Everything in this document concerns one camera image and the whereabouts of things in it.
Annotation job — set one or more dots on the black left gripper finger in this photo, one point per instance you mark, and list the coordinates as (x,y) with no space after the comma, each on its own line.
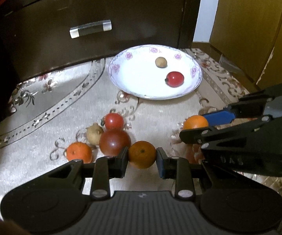
(106,168)
(177,169)
(209,134)

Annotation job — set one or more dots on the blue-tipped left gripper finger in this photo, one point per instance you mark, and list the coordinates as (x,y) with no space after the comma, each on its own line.
(244,108)

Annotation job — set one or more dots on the orange tangerine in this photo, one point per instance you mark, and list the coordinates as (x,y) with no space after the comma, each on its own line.
(195,122)
(142,155)
(79,150)

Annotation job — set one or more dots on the large dark red tomato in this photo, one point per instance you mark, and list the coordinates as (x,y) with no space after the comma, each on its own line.
(113,141)

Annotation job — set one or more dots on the brown longan back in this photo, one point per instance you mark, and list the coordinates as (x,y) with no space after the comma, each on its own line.
(94,133)

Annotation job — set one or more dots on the brown longan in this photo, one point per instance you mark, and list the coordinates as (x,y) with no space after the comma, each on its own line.
(161,62)
(94,133)

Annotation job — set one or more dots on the small red cherry tomato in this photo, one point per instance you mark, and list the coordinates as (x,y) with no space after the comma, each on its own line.
(112,121)

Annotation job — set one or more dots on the brown longan front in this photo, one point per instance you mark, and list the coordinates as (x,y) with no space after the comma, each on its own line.
(161,62)

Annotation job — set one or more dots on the floral beige table cloth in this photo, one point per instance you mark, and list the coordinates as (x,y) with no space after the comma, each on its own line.
(50,112)

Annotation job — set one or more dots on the white floral plate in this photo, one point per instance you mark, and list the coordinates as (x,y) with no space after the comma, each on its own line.
(134,72)

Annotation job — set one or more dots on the wooden cabinet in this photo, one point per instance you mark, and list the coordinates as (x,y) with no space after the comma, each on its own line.
(249,34)

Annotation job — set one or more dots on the dark wooden nightstand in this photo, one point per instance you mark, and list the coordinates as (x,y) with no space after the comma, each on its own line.
(47,35)

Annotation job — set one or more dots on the silver drawer handle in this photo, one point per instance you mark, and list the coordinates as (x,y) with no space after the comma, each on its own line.
(90,28)

